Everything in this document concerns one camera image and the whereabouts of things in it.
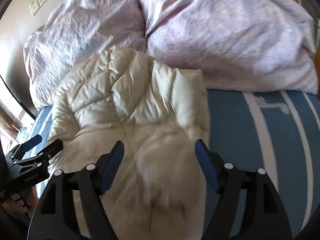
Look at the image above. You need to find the pink floral duvet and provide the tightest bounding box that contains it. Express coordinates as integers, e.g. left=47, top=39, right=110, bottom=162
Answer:
left=139, top=0, right=318, bottom=94

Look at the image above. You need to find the white wall socket plate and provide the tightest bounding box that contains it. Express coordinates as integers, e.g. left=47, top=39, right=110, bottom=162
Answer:
left=29, top=0, right=41, bottom=16

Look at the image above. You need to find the cream quilted down jacket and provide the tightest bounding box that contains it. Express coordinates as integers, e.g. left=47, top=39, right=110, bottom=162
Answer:
left=49, top=48, right=210, bottom=239

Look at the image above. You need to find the pink floral pillow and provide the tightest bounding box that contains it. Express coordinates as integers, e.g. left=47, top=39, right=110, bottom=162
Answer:
left=23, top=0, right=146, bottom=110

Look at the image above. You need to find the person's left hand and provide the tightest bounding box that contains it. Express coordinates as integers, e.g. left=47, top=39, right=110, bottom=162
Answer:
left=2, top=186, right=40, bottom=218

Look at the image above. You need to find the blue white striped bed sheet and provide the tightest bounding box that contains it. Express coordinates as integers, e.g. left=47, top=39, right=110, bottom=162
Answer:
left=31, top=90, right=319, bottom=237

